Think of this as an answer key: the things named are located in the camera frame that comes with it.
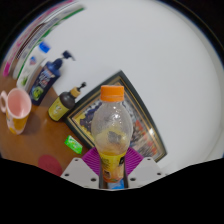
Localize orange-capped juice bottle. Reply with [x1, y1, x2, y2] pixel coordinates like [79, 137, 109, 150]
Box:
[90, 85, 134, 184]

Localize small green packet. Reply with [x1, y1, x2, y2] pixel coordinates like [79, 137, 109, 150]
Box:
[64, 134, 84, 155]

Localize framed group picture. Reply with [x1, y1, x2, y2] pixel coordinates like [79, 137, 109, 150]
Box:
[64, 69, 168, 163]

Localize pink mug with orange print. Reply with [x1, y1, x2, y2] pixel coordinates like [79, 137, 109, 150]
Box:
[0, 87, 33, 135]

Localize white lotion bottle blue cap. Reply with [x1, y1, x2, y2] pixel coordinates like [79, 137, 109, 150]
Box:
[16, 41, 52, 93]

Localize brown pump bottle yellow label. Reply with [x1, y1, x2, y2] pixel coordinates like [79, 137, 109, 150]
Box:
[47, 82, 87, 122]

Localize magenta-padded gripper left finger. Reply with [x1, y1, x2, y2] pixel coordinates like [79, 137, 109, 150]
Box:
[60, 146, 101, 189]

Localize dark blue pump bottle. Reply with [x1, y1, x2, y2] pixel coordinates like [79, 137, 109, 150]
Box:
[29, 50, 76, 107]

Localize white and green shuttlecock tube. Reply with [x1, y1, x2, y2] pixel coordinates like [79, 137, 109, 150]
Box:
[12, 6, 86, 81]

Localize pink shuttlecock tube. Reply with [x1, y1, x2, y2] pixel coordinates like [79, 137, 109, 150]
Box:
[2, 0, 76, 78]

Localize flat round red coaster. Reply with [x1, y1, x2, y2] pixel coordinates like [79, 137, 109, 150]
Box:
[37, 154, 64, 177]

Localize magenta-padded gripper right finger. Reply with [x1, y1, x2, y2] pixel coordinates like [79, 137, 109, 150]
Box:
[124, 146, 167, 189]

